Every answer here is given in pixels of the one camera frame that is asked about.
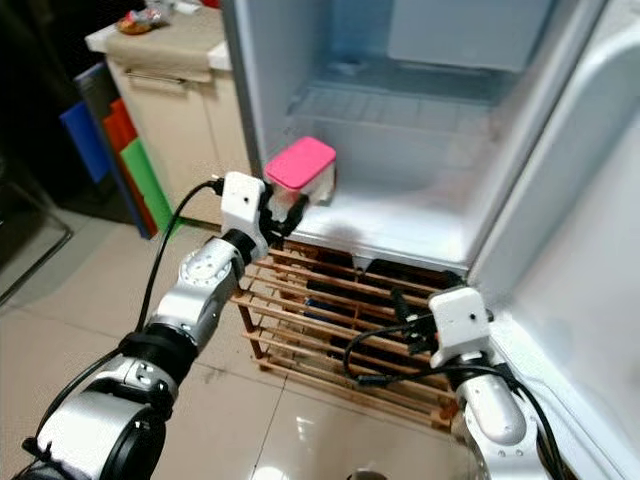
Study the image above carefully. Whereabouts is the beige counter cloth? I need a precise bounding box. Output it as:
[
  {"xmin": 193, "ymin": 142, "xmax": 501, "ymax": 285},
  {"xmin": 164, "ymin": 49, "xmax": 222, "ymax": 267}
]
[{"xmin": 105, "ymin": 8, "xmax": 227, "ymax": 83}]

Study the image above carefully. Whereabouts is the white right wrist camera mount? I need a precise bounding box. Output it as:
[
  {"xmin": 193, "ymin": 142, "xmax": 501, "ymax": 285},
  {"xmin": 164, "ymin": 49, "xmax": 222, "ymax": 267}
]
[{"xmin": 432, "ymin": 287, "xmax": 493, "ymax": 367}]

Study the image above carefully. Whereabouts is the clear fridge shelf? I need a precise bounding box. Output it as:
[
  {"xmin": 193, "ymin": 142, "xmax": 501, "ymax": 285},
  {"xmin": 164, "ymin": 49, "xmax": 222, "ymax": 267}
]
[{"xmin": 285, "ymin": 85, "xmax": 512, "ymax": 137}]

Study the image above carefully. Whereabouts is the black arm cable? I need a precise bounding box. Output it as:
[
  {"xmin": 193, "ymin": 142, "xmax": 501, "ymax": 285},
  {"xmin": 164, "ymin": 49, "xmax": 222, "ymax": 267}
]
[
  {"xmin": 342, "ymin": 315, "xmax": 576, "ymax": 480},
  {"xmin": 32, "ymin": 178, "xmax": 226, "ymax": 466}
]

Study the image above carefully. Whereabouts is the wooden pallet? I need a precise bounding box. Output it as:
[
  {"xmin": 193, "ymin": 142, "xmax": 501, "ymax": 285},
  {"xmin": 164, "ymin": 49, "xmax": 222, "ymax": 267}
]
[{"xmin": 235, "ymin": 240, "xmax": 468, "ymax": 432}]

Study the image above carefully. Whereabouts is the grey fridge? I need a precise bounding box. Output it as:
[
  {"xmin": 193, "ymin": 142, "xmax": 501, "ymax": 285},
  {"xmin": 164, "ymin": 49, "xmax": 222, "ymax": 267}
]
[{"xmin": 220, "ymin": 0, "xmax": 611, "ymax": 277}]

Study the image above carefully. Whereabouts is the silver cabinet handle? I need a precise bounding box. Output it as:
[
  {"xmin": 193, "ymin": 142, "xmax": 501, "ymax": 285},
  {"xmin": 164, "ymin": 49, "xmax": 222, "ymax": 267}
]
[{"xmin": 125, "ymin": 68, "xmax": 212, "ymax": 87}]

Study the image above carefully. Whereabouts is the small snack bowl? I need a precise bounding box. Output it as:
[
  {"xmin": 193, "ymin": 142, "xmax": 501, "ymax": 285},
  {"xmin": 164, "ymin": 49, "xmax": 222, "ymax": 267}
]
[{"xmin": 117, "ymin": 8, "xmax": 167, "ymax": 37}]

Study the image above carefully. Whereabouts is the beige kitchen cabinet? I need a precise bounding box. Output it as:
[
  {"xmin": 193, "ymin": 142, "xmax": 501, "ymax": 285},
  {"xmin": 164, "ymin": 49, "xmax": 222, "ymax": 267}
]
[{"xmin": 85, "ymin": 18, "xmax": 253, "ymax": 227}]

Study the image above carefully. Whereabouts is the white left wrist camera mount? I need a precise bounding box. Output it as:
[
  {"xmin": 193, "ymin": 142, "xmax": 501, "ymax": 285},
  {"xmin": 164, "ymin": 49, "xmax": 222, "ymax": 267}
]
[{"xmin": 220, "ymin": 172, "xmax": 270, "ymax": 247}]

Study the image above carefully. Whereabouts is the orange cutting board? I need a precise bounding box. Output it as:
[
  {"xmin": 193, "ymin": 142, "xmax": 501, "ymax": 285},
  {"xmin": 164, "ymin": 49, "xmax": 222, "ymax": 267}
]
[{"xmin": 102, "ymin": 98, "xmax": 162, "ymax": 237}]

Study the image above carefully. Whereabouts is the green cutting board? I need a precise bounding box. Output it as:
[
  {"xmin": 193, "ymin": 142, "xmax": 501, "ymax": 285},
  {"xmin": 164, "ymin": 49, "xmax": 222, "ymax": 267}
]
[{"xmin": 120, "ymin": 138, "xmax": 184, "ymax": 237}]

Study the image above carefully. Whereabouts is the translucent fridge compartment flap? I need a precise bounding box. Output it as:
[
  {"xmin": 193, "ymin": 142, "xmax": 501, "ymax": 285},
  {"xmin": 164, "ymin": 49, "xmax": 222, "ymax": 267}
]
[{"xmin": 388, "ymin": 0, "xmax": 557, "ymax": 74}]

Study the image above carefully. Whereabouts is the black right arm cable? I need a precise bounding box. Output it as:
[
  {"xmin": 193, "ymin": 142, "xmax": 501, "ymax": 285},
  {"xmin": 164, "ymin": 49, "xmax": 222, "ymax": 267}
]
[{"xmin": 342, "ymin": 315, "xmax": 576, "ymax": 480}]

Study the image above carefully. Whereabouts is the white fridge door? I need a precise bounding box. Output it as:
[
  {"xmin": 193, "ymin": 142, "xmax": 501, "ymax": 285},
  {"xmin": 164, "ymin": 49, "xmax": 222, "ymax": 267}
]
[{"xmin": 465, "ymin": 0, "xmax": 640, "ymax": 480}]

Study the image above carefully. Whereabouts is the pink lid food container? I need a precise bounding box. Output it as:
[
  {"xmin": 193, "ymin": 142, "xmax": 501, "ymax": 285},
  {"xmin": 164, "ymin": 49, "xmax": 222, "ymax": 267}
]
[{"xmin": 265, "ymin": 137, "xmax": 339, "ymax": 207}]

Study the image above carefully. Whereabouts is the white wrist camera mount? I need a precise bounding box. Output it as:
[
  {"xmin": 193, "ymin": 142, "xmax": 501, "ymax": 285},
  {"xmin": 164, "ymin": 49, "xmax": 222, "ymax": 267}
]
[
  {"xmin": 220, "ymin": 172, "xmax": 270, "ymax": 247},
  {"xmin": 432, "ymin": 287, "xmax": 493, "ymax": 367}
]

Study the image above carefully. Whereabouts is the black cutting board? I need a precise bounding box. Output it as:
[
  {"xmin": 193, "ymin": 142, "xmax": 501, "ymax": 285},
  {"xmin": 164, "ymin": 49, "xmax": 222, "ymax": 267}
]
[{"xmin": 75, "ymin": 62, "xmax": 122, "ymax": 123}]

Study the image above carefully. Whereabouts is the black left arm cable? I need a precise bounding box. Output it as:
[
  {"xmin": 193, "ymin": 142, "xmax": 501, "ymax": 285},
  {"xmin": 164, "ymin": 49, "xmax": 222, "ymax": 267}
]
[{"xmin": 32, "ymin": 178, "xmax": 226, "ymax": 466}]

